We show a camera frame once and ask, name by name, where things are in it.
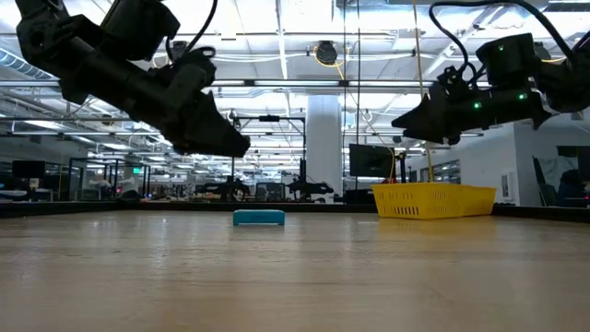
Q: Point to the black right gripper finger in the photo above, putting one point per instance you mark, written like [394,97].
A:
[440,137]
[424,116]

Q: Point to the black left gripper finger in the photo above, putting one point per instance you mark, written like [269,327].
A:
[198,147]
[216,126]

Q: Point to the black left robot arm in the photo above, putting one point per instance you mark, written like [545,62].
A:
[69,55]

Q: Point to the black background robot arm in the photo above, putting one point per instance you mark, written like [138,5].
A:
[309,188]
[226,189]

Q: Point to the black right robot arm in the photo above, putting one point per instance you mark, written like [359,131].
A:
[567,87]

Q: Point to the yellow plastic basket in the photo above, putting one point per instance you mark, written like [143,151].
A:
[428,200]

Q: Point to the large black monitor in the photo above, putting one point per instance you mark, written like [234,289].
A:
[371,160]

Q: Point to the teal blue flat box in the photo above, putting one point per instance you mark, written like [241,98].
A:
[258,217]

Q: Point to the white building column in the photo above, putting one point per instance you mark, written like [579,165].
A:
[324,147]

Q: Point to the person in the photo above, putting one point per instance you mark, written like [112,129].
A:
[571,189]

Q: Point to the small black monitor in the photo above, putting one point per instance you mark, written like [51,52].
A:
[28,169]

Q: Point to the black overhead rig frame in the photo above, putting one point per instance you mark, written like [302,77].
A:
[268,118]

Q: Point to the white wall frame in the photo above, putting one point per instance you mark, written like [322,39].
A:
[506,185]

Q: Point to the black framed glass enclosure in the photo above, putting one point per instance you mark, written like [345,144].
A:
[108,177]

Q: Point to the black aluminium table frame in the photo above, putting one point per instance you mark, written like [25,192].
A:
[92,208]

